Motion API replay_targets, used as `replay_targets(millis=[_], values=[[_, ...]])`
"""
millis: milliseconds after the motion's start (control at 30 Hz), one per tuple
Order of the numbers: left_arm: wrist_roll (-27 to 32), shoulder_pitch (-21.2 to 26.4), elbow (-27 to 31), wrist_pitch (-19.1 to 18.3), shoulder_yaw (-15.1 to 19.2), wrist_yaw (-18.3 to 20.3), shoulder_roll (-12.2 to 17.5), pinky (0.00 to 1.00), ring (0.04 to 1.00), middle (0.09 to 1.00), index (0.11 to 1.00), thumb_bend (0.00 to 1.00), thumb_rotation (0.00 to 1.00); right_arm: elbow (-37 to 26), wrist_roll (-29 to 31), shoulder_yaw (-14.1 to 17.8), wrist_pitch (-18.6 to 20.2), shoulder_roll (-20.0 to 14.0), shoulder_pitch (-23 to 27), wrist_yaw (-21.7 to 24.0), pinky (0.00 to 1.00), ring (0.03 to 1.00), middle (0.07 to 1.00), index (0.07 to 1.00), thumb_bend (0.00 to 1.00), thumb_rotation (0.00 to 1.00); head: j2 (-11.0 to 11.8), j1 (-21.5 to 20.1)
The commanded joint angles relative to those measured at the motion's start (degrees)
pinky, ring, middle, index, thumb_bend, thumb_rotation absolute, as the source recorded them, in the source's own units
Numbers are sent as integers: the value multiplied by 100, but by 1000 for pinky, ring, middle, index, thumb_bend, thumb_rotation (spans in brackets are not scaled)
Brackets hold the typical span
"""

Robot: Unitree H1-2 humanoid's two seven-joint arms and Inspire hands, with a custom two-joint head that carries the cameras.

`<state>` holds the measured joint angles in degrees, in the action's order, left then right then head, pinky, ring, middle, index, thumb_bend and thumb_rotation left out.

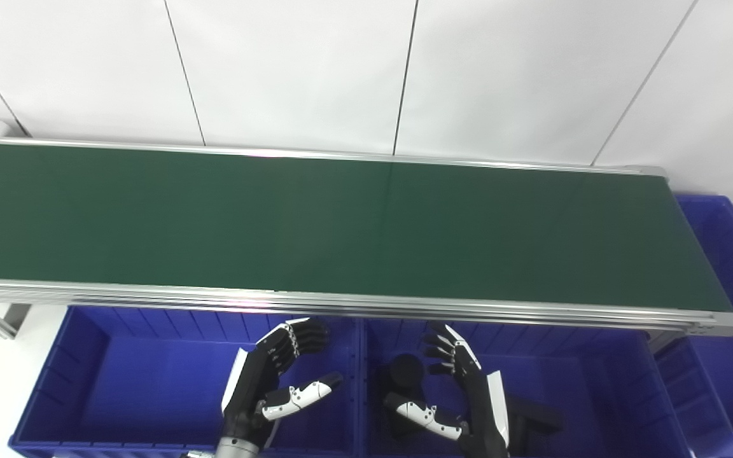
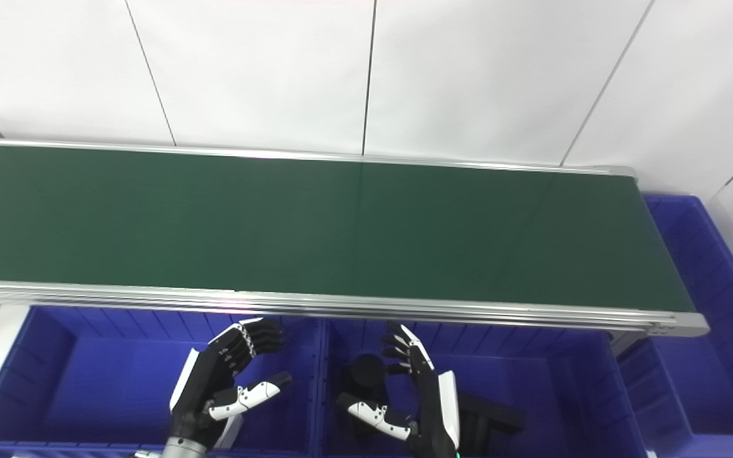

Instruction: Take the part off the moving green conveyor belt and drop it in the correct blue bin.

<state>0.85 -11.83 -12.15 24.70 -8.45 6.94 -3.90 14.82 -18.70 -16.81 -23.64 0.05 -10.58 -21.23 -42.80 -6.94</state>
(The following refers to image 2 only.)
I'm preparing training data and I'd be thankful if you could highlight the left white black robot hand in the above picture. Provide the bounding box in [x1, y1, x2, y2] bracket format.
[169, 317, 293, 447]

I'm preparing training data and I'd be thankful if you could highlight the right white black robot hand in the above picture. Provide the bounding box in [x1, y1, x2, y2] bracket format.
[336, 321, 463, 458]

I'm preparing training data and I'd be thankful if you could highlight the black cylinder part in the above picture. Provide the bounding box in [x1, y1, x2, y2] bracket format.
[340, 354, 407, 440]

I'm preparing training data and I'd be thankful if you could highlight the blue plastic bin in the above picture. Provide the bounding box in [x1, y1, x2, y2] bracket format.
[312, 317, 650, 458]
[618, 194, 733, 458]
[0, 305, 327, 458]

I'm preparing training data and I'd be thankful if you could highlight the green conveyor belt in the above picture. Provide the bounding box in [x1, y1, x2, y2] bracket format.
[0, 137, 709, 338]

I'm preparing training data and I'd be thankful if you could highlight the aluminium conveyor leg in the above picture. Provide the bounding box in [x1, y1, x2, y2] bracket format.
[608, 330, 648, 358]

